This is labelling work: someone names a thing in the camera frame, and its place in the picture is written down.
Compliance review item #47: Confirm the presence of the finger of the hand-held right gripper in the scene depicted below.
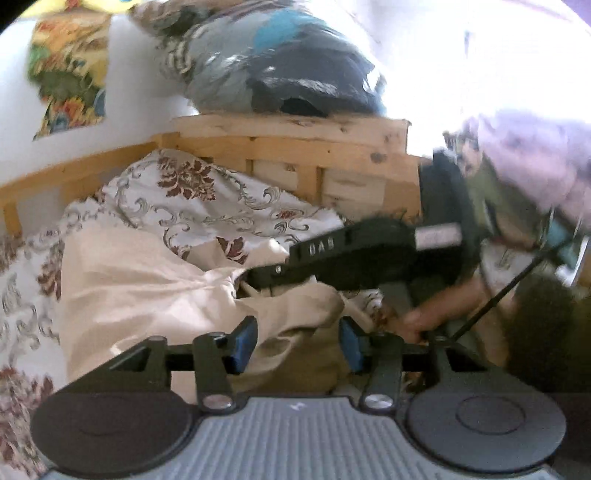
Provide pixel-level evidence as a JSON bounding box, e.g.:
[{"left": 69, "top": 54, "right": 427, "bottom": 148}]
[{"left": 245, "top": 261, "right": 319, "bottom": 289}]

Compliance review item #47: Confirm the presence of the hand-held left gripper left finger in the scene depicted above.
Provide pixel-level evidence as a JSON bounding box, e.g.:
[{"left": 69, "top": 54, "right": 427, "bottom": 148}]
[{"left": 108, "top": 316, "right": 259, "bottom": 411}]

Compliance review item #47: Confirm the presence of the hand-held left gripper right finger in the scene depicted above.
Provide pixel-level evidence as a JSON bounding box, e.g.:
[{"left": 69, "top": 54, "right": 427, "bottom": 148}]
[{"left": 338, "top": 318, "right": 490, "bottom": 412}]

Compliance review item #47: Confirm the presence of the beige garment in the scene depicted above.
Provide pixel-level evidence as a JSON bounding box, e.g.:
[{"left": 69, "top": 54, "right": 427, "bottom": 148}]
[{"left": 58, "top": 222, "right": 384, "bottom": 398}]

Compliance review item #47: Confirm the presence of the person's right forearm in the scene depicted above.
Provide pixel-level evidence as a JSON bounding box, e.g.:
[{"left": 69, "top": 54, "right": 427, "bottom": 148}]
[{"left": 434, "top": 272, "right": 504, "bottom": 326}]

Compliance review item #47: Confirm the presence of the clear plastic bag of clothes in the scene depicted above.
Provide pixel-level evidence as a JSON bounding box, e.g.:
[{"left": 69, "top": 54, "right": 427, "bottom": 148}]
[{"left": 127, "top": 0, "right": 389, "bottom": 118}]

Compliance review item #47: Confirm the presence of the person's right hand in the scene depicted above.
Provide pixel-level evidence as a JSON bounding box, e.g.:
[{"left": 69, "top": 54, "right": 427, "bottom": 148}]
[{"left": 390, "top": 302, "right": 451, "bottom": 344}]

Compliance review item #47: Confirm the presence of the floral bedsheet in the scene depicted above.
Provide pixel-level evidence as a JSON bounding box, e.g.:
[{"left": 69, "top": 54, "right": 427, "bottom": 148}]
[{"left": 0, "top": 148, "right": 393, "bottom": 476}]

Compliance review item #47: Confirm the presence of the person in purple shirt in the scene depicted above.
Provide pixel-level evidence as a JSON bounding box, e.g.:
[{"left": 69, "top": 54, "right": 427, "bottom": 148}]
[{"left": 443, "top": 108, "right": 591, "bottom": 250}]

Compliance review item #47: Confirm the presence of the black cable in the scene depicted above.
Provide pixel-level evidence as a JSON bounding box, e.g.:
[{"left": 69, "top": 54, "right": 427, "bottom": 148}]
[{"left": 450, "top": 222, "right": 587, "bottom": 344}]

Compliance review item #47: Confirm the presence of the wooden bed frame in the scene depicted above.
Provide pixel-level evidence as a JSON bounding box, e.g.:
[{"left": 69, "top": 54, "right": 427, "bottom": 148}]
[{"left": 0, "top": 114, "right": 435, "bottom": 236}]

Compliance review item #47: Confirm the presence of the floral wall poster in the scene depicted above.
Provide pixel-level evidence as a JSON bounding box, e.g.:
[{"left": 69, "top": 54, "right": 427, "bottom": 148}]
[{"left": 25, "top": 14, "right": 112, "bottom": 141}]

